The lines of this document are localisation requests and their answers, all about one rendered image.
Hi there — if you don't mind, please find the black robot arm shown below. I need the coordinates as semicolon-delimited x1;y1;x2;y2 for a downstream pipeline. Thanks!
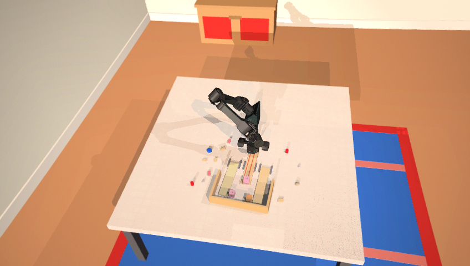
208;88;264;154

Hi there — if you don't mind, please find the light wooden strip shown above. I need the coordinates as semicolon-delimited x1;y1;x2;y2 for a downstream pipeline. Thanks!
259;167;270;177

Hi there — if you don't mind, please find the tan strip with red lines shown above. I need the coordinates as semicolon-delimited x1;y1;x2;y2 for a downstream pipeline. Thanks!
244;152;259;174

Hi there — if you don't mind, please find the pale yellow flat strip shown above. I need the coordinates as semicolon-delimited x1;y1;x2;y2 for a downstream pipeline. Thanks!
228;162;239;171

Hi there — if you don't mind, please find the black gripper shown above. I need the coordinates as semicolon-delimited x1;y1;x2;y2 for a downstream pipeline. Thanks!
237;137;270;151

